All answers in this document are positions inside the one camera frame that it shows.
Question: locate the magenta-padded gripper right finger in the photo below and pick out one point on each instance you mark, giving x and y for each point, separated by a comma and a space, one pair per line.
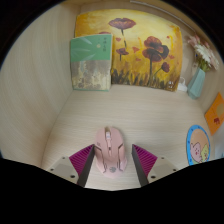
144, 159

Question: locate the orange covered book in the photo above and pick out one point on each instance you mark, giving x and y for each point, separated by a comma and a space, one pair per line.
216, 113

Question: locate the white power strip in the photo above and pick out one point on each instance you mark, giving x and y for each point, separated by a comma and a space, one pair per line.
182, 86

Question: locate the teal faceted vase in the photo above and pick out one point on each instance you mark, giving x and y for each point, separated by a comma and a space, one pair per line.
196, 84

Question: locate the yellow poppy flower painting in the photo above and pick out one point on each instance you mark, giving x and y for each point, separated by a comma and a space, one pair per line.
146, 50

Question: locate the pink computer mouse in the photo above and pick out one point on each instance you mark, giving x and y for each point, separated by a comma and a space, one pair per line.
110, 153

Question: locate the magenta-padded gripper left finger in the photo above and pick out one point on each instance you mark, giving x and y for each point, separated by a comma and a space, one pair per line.
81, 159

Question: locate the green covered book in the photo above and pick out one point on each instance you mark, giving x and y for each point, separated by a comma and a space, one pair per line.
90, 63

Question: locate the round blue-rimmed cartoon mouse pad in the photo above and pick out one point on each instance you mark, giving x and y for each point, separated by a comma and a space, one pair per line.
198, 145

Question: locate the pink and white flower bouquet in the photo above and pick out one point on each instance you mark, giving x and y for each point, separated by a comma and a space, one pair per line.
204, 53

